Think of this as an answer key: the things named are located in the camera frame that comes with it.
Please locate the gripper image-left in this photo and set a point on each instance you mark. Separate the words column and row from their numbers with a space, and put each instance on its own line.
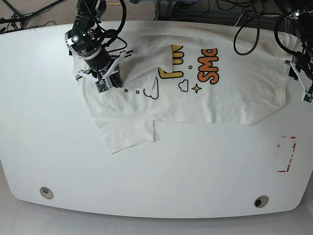
column 101, row 65

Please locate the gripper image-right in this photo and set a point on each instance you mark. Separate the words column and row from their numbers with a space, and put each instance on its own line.
column 300, row 76

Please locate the white printed T-shirt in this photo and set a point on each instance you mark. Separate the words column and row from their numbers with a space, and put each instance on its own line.
column 186, row 72

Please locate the white power strip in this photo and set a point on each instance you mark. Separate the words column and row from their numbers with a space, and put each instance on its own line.
column 299, row 12

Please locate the red tape rectangle marking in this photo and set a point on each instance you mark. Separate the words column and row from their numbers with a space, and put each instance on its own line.
column 284, row 153

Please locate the black tripod stand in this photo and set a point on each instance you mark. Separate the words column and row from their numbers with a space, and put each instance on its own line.
column 17, row 21

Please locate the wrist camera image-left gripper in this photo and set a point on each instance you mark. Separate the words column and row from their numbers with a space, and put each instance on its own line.
column 101, row 86

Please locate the left table cable grommet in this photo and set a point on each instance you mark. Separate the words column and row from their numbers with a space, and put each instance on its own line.
column 46, row 193

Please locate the table cable grommet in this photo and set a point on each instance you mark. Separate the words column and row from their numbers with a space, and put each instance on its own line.
column 261, row 201
column 46, row 193

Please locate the right table cable grommet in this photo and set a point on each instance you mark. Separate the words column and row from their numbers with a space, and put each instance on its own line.
column 261, row 201

